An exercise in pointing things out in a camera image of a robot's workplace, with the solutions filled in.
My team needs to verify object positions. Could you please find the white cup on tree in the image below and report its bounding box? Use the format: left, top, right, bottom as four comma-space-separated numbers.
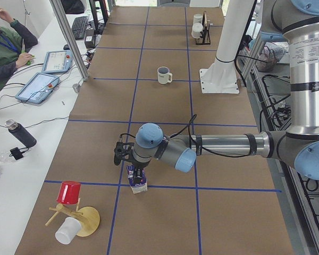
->
55, 217, 82, 245

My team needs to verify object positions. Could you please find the black binder clip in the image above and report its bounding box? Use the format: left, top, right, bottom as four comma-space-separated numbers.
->
9, 147, 29, 160

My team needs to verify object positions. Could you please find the black power adapter box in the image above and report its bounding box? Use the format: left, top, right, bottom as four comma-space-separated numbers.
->
85, 29, 100, 49

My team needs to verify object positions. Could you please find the teach pendant tablet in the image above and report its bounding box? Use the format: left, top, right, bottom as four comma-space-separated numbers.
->
42, 50, 73, 74
15, 72, 60, 105

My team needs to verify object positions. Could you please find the upper teach pendant tablet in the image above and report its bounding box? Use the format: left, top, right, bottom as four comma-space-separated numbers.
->
42, 50, 73, 74

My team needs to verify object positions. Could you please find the aluminium frame post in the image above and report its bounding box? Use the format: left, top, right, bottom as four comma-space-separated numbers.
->
49, 0, 88, 81

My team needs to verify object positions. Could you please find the black keyboard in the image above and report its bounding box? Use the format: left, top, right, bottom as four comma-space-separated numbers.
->
71, 16, 88, 40

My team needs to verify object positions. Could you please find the lower teach pendant tablet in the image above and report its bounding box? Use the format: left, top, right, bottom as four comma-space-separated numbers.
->
15, 72, 60, 105

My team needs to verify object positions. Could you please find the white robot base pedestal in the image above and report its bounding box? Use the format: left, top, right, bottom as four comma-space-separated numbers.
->
200, 0, 257, 94

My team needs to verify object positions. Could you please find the white cup on rack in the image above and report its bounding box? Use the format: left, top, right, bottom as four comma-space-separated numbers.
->
191, 22, 203, 39

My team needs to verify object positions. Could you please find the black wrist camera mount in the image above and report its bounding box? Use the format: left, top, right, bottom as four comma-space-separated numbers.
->
114, 133, 136, 166

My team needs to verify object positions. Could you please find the milk carton blue white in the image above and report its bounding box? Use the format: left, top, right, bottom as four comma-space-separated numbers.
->
126, 165, 147, 194

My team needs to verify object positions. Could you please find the seated person green jacket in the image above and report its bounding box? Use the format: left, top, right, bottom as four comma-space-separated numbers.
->
0, 8, 38, 90

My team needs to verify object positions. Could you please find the white ribbed mug on rack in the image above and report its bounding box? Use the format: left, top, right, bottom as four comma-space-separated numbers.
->
193, 13, 203, 24

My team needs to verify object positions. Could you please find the black wire cup rack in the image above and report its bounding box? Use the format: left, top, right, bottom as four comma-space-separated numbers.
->
195, 11, 211, 45

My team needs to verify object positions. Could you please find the red cup on tree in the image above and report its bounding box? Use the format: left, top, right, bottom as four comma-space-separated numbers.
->
56, 181, 81, 205

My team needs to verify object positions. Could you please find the wooden mug tree stand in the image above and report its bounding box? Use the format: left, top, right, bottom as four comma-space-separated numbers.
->
45, 199, 100, 237

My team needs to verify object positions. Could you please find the black water bottle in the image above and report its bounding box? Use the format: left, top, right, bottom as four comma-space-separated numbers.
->
5, 120, 37, 148

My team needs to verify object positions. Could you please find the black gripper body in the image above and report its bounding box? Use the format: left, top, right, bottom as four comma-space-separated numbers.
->
132, 159, 150, 169

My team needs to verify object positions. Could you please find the white HOME mug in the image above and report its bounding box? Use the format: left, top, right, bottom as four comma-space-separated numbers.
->
157, 66, 172, 84

